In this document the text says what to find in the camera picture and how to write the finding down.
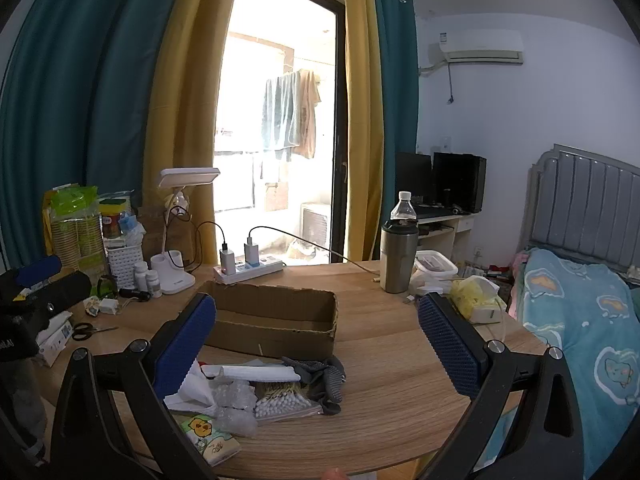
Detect grey knit gloves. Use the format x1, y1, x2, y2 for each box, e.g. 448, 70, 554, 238
281, 355, 347, 417

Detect clear water bottle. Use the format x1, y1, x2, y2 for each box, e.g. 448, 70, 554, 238
389, 190, 417, 224

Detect cartoon print tissue packet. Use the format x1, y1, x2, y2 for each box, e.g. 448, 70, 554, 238
175, 411, 242, 467

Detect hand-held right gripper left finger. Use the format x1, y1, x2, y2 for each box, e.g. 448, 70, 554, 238
50, 291, 218, 480

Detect black computer tower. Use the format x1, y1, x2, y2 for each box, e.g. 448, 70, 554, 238
432, 152, 487, 214

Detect grey bed headboard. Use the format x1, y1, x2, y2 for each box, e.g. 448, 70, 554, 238
520, 143, 640, 273

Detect blue plastic bag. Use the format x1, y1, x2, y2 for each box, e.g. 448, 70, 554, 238
120, 212, 147, 246

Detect black computer monitor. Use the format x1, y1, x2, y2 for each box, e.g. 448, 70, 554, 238
395, 151, 433, 200

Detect steel tumbler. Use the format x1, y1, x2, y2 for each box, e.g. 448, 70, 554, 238
380, 219, 419, 294

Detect white power strip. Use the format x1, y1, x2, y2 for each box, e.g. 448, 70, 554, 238
213, 255, 285, 287

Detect yellow tissue pack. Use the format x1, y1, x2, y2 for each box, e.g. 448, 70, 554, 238
449, 275, 509, 324

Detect stack of paper cups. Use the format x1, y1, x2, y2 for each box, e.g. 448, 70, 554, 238
41, 183, 100, 257
49, 214, 109, 273

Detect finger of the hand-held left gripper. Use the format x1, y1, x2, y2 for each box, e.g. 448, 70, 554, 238
14, 255, 62, 285

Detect outdoor air conditioner unit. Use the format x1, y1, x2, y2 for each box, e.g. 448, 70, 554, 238
299, 202, 332, 252

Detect teal curtain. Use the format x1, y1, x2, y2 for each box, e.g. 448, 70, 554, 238
0, 0, 193, 261
371, 0, 420, 261

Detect blue printed blanket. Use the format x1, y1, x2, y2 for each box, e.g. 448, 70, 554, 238
510, 247, 640, 480

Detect white cardboard box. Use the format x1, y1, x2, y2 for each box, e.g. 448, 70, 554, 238
36, 309, 75, 367

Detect white computer desk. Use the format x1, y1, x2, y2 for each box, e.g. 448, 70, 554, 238
415, 207, 482, 261

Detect white desk lamp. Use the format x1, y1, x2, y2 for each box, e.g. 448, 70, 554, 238
150, 167, 221, 297

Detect white plastic basket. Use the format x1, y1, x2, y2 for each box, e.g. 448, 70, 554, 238
106, 244, 147, 292

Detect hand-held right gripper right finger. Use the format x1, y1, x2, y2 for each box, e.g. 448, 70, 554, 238
417, 292, 586, 480

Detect clear bubble wrap bag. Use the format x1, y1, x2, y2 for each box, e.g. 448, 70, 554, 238
211, 379, 260, 438

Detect white paper towel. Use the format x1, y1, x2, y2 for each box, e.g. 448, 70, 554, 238
164, 360, 222, 419

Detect brown cardboard box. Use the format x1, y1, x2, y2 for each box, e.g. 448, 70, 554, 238
196, 280, 339, 359

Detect yellow lid jar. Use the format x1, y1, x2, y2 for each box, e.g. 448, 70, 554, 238
98, 197, 134, 240

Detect black scissors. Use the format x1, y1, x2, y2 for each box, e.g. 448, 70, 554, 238
71, 323, 120, 342

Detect white plastic container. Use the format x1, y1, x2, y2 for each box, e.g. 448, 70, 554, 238
412, 249, 459, 282

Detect white air conditioner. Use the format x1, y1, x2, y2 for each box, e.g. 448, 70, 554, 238
429, 30, 525, 66

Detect hanging clothes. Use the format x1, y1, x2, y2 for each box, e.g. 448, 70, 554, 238
261, 69, 323, 161

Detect yellow curtain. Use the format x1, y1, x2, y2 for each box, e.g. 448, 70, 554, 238
141, 0, 246, 266
337, 0, 385, 263

